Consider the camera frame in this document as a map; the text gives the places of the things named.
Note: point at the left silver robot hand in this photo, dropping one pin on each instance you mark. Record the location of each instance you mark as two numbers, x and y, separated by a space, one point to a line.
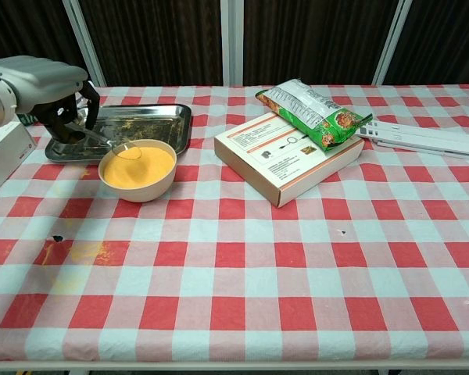
39 78

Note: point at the metal spoon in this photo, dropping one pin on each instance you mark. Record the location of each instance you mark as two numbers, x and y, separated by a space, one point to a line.
97 137

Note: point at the beige bowl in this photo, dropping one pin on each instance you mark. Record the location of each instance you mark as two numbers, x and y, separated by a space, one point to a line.
140 194

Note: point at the small white product box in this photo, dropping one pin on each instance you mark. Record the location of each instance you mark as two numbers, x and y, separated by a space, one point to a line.
0 164

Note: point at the stainless steel tray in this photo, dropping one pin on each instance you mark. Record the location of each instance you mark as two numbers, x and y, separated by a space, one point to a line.
148 125

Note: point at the flat box with orange print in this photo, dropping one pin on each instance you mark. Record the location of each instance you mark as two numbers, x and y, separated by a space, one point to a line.
266 160

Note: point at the red white checked tablecloth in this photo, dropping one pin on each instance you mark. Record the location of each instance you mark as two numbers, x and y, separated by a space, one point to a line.
234 273

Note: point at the green snack bag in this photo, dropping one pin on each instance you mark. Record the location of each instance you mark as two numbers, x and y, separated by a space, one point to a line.
316 113

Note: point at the white folding stand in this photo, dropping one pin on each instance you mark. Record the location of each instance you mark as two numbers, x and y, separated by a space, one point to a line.
414 136

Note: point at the white partition post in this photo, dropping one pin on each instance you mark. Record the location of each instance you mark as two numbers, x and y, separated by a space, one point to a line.
232 39
84 43
392 39

